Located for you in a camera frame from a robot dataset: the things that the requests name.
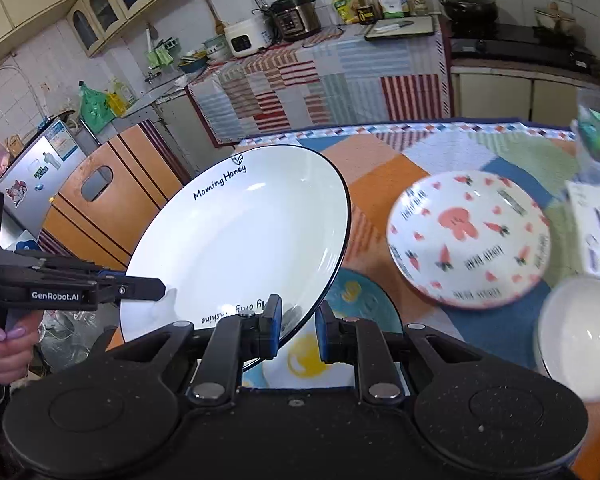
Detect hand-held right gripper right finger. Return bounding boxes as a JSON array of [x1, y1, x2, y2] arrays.
[[315, 301, 486, 405]]

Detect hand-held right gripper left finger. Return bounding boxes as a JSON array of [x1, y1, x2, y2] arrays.
[[107, 294, 284, 407]]

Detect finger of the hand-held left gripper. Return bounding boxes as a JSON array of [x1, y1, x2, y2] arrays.
[[15, 250, 127, 282], [97, 277, 167, 307]]

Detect large white plate black rim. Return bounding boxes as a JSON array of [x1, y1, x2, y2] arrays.
[[119, 144, 352, 373]]

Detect carrot print bowl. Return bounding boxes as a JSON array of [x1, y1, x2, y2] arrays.
[[386, 170, 552, 308]]

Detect white bowl black outside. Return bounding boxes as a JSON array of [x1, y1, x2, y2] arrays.
[[536, 275, 600, 403]]

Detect person's left hand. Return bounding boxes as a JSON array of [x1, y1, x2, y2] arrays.
[[0, 307, 44, 387]]

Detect clear plastic bag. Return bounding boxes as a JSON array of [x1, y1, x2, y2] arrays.
[[40, 310, 117, 372]]

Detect blue duck plate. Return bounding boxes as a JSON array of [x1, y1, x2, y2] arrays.
[[325, 267, 405, 333]]

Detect silver fridge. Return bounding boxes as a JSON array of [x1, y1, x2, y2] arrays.
[[0, 119, 101, 261]]

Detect green plastic bag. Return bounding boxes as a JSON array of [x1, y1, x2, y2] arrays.
[[79, 84, 117, 133]]

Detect patchwork tablecloth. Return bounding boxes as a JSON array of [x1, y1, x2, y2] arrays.
[[105, 119, 600, 463]]

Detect yellow dish soap bottle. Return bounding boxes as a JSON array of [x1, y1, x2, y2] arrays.
[[107, 82, 136, 111]]

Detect hanging green packets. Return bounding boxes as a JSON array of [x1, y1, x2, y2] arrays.
[[147, 40, 178, 68]]

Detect patchwork counter cloth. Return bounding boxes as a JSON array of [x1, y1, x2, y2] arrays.
[[186, 22, 453, 150]]

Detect white rice cooker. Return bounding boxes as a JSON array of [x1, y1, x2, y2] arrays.
[[224, 17, 275, 58]]

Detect white tissue pack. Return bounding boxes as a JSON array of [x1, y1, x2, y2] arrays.
[[565, 180, 600, 288]]

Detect cream base cabinet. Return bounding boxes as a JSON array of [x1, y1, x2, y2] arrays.
[[452, 67, 600, 128]]

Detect black pressure cooker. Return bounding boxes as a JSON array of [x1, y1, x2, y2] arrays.
[[269, 0, 322, 43]]

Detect cutting board tray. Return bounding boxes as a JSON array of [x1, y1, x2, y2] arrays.
[[364, 15, 436, 42]]

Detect clear plastic box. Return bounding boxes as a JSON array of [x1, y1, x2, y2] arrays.
[[571, 87, 600, 186]]

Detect yellow green packet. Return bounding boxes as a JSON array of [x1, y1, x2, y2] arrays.
[[331, 0, 363, 25]]

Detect black gas stove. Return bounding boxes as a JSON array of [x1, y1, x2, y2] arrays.
[[450, 22, 597, 73]]

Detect black wok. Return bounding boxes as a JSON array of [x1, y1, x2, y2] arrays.
[[439, 0, 499, 25]]

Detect cream pot with lid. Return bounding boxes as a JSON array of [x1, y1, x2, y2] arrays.
[[533, 2, 578, 33]]

